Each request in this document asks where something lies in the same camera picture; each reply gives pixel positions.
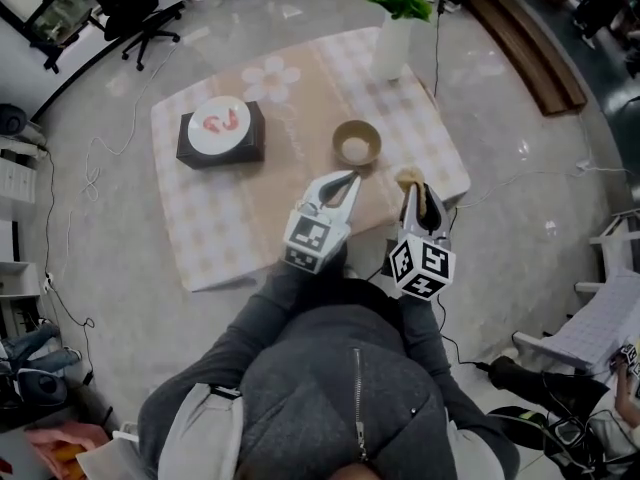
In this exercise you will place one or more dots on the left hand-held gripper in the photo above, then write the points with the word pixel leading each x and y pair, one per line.
pixel 312 240

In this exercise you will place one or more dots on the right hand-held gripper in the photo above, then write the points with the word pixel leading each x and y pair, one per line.
pixel 425 265

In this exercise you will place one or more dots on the beige loofah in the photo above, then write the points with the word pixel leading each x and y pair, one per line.
pixel 407 175

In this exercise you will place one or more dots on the brown ceramic bowl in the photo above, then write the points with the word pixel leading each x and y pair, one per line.
pixel 356 145

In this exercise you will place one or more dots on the person's right forearm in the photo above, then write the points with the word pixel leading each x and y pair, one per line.
pixel 425 338

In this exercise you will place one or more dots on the person's left forearm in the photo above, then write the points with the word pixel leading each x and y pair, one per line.
pixel 250 328

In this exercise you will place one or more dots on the table with checkered cloth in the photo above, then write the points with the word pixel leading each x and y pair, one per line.
pixel 225 218

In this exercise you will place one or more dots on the black box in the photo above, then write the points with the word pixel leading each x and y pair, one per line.
pixel 220 160

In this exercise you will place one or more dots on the red shrimp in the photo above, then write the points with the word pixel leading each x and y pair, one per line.
pixel 231 122
pixel 212 124

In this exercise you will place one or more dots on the white round plate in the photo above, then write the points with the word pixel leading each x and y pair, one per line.
pixel 215 143

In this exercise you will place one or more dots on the white vase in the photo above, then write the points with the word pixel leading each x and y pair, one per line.
pixel 392 48

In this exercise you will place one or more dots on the person's dark clothed torso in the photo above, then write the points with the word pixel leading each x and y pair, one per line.
pixel 320 383

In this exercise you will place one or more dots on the brown wooden step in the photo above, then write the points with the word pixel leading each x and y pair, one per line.
pixel 530 53

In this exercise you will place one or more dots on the white rack with grid cloth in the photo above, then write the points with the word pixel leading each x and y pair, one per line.
pixel 590 328

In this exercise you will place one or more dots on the white drawer cabinet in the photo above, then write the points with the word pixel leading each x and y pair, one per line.
pixel 17 180

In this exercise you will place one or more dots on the gray round appliance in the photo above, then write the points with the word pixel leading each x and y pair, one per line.
pixel 42 388

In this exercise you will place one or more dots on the pink cloth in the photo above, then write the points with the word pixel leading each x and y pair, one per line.
pixel 65 438

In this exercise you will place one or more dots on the orange item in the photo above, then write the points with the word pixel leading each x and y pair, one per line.
pixel 72 455

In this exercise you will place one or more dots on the white board with red mark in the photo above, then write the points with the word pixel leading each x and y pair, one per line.
pixel 15 453

